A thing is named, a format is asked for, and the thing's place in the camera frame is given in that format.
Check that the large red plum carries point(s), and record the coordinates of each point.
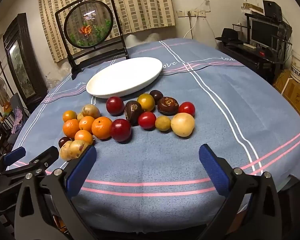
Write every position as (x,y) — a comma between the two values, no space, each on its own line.
(120,130)

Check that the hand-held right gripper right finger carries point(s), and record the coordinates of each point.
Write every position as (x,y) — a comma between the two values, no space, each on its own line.
(213,170)

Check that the black hat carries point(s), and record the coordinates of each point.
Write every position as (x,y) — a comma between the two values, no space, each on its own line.
(228,36)

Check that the blue striped tablecloth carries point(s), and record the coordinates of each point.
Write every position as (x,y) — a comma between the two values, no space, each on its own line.
(152,160)

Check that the white oval plate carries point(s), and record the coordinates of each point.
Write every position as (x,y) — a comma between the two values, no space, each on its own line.
(125,77)

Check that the large pale yellow fruit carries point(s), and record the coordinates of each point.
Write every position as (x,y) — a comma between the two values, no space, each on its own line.
(182,124)

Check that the clear plastic bag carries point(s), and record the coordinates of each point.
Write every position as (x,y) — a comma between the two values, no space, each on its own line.
(53,79)

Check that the small dark plum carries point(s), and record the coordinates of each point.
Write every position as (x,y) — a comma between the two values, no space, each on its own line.
(156,96)
(64,141)

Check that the purple cloth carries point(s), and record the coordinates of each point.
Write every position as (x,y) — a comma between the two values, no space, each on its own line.
(17,120)

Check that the yellow-brown longan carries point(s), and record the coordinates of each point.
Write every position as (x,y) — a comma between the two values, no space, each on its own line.
(163,123)
(80,116)

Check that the computer monitor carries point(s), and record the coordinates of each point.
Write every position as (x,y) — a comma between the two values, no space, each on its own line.
(263,32)

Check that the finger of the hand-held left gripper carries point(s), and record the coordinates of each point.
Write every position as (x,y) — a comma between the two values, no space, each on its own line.
(43,158)
(14,155)

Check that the dark wood framed painting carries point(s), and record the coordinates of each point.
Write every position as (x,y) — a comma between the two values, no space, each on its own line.
(18,62)

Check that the beige striped curtain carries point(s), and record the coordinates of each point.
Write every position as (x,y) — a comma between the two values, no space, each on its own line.
(145,5)

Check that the black speaker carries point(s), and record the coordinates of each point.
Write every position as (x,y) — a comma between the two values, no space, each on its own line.
(272,10)

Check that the white wall sockets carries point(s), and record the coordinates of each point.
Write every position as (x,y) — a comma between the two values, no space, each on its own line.
(191,13)

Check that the red cherry tomato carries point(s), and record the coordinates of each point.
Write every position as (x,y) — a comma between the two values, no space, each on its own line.
(147,120)
(186,108)

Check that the large orange mandarin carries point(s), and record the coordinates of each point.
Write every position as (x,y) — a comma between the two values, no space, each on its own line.
(102,127)

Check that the black chair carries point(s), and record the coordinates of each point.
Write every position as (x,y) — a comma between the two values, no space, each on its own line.
(15,100)

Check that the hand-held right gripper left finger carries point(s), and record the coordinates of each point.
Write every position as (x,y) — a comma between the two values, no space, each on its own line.
(81,172)

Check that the black framed goldfish table screen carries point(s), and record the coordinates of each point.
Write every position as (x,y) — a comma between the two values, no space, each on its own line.
(90,25)

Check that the wide dark brown mangosteen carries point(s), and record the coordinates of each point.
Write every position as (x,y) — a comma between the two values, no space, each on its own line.
(168,105)

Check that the pale striped round fruit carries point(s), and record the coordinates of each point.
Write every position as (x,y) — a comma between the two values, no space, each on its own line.
(90,110)

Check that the black metal desk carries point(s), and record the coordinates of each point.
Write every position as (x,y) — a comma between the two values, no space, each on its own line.
(255,58)

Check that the wooden plank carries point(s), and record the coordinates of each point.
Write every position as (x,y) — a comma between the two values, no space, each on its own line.
(252,6)

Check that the cardboard box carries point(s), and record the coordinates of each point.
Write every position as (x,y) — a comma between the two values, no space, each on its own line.
(296,95)

